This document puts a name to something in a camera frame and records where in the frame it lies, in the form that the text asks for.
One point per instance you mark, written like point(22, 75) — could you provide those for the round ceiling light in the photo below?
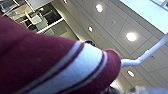
point(65, 1)
point(90, 29)
point(130, 73)
point(99, 7)
point(131, 36)

